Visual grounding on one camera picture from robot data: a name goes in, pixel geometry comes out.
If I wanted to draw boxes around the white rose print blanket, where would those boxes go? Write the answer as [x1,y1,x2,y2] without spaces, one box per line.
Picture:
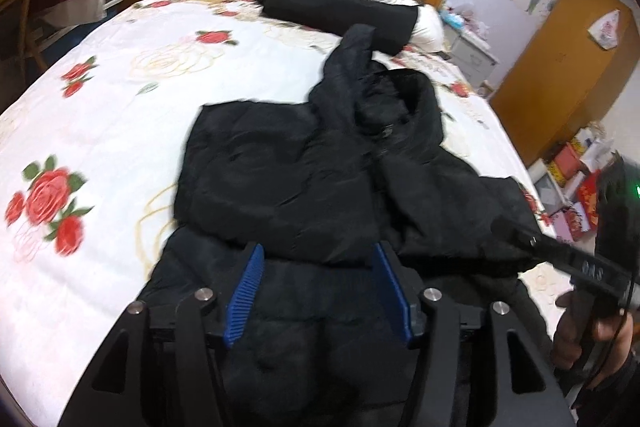
[0,0,548,413]

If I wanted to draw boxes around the pile of colourful boxes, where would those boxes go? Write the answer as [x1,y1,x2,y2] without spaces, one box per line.
[527,122,617,244]

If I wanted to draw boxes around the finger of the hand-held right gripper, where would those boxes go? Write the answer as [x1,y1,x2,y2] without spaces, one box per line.
[492,217,576,275]

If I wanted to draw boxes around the wooden door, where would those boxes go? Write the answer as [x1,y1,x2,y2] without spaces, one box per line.
[490,0,640,168]

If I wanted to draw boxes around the person's right hand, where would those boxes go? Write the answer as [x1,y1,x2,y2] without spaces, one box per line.
[550,292,633,370]

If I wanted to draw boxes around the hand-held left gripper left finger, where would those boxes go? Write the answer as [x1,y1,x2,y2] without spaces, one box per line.
[60,243,265,427]

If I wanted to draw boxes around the white plastic bag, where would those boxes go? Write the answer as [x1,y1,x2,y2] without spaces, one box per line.
[587,9,622,51]

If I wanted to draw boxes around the clutter on nightstand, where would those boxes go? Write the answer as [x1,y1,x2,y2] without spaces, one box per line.
[440,4,489,38]

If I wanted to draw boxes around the wooden chair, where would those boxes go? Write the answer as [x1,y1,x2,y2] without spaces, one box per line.
[0,0,114,75]

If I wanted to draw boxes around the grey nightstand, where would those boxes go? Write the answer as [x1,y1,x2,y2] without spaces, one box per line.
[442,27,499,90]

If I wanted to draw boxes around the black folded cloth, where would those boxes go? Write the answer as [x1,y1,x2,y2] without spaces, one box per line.
[255,0,421,56]

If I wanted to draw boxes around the black puffer jacket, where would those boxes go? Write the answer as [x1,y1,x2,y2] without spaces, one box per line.
[135,24,556,427]

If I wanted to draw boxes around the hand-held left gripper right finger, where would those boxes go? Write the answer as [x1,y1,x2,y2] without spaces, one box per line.
[372,241,576,427]

